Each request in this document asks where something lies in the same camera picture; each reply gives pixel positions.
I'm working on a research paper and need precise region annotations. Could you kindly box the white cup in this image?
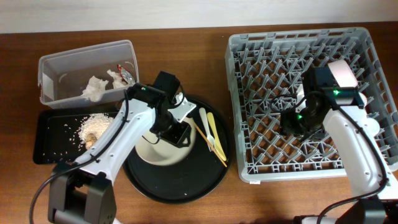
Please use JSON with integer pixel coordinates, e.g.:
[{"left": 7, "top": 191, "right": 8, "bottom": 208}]
[{"left": 356, "top": 93, "right": 368, "bottom": 109}]

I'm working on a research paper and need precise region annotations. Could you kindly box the pile of white rice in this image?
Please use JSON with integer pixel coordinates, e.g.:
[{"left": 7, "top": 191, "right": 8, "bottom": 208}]
[{"left": 77, "top": 113, "right": 114, "bottom": 143}]

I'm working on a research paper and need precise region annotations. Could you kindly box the yellow plastic knife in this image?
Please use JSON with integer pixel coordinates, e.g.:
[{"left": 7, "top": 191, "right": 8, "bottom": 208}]
[{"left": 207, "top": 112, "right": 226, "bottom": 162}]

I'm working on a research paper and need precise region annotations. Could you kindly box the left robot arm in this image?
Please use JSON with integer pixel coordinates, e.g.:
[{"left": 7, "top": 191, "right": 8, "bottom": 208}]
[{"left": 47, "top": 72, "right": 192, "bottom": 223}]

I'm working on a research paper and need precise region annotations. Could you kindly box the large cream bowl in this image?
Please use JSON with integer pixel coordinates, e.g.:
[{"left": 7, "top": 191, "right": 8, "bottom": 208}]
[{"left": 135, "top": 117, "right": 197, "bottom": 166}]

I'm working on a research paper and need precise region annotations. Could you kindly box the white napkin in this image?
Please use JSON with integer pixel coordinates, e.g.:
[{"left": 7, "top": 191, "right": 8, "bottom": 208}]
[{"left": 82, "top": 76, "right": 108, "bottom": 102}]

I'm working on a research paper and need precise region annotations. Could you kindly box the wooden chopstick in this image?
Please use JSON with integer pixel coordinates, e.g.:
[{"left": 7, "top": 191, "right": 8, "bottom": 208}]
[{"left": 194, "top": 122, "right": 228, "bottom": 167}]

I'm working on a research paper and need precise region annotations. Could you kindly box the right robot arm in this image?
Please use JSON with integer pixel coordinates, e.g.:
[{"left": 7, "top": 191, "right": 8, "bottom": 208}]
[{"left": 280, "top": 65, "right": 397, "bottom": 223}]

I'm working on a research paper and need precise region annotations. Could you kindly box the brown food piece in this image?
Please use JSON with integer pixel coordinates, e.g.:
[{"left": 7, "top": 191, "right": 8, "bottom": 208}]
[{"left": 85, "top": 133, "right": 97, "bottom": 150}]

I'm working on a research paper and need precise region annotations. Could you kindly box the red silver snack wrapper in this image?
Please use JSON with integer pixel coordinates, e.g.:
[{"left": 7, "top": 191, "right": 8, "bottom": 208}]
[{"left": 117, "top": 64, "right": 136, "bottom": 85}]

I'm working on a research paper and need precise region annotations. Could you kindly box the white plastic fork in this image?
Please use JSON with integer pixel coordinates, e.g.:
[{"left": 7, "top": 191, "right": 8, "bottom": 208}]
[{"left": 199, "top": 108, "right": 215, "bottom": 147}]

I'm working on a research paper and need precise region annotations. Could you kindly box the clear plastic waste bin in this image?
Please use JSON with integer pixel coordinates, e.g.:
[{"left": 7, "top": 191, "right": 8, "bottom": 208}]
[{"left": 37, "top": 40, "right": 139, "bottom": 109}]

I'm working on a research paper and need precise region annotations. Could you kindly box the light blue cup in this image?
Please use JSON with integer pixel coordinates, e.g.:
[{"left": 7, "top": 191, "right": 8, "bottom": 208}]
[{"left": 363, "top": 118, "right": 380, "bottom": 136}]

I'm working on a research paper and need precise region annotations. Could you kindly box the grey dishwasher rack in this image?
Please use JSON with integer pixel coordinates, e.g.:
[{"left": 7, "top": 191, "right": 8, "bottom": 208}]
[{"left": 225, "top": 27, "right": 397, "bottom": 183}]

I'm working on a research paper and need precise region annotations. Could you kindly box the small pink bowl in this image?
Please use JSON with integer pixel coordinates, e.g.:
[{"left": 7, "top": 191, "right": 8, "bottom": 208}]
[{"left": 328, "top": 60, "right": 358, "bottom": 88}]

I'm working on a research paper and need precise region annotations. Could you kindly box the round black serving tray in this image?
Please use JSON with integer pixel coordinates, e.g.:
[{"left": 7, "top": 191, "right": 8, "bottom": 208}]
[{"left": 123, "top": 96, "right": 234, "bottom": 203}]

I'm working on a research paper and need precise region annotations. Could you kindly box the black rectangular tray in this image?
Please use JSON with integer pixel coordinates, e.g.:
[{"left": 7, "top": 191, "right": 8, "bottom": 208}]
[{"left": 33, "top": 105, "right": 118, "bottom": 165}]

